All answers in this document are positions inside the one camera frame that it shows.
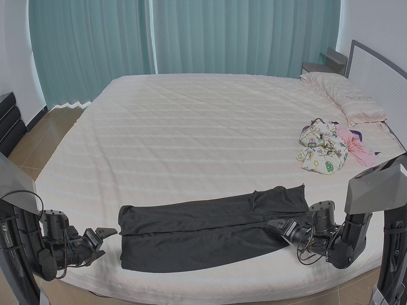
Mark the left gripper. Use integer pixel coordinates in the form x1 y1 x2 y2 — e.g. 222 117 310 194
64 227 119 266

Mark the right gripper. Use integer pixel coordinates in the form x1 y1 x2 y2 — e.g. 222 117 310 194
266 219 314 245

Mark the black T-shirt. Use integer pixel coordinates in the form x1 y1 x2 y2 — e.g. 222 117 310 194
118 183 309 272

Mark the white printed pyjama top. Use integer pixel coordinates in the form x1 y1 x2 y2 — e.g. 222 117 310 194
297 118 348 174

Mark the pink garment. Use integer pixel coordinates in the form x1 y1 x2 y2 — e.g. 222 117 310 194
336 126 377 167

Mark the bed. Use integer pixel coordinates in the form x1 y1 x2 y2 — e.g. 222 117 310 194
33 39 407 298

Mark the purple garment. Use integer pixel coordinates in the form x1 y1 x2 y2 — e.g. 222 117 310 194
302 124 382 156

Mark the pale pink pillow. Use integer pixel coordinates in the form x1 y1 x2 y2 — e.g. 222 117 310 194
300 72 387 127

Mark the black chest of drawers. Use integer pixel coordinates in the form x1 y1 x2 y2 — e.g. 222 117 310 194
0 91 26 153

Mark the grey bedside table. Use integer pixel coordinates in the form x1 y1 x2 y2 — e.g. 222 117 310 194
302 47 348 75

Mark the blue-green curtain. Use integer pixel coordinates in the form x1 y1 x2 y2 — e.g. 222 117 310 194
29 0 156 109
151 0 342 79

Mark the black cable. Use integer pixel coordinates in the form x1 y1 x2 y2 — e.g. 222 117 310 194
0 190 44 222
297 234 325 265
56 256 96 279

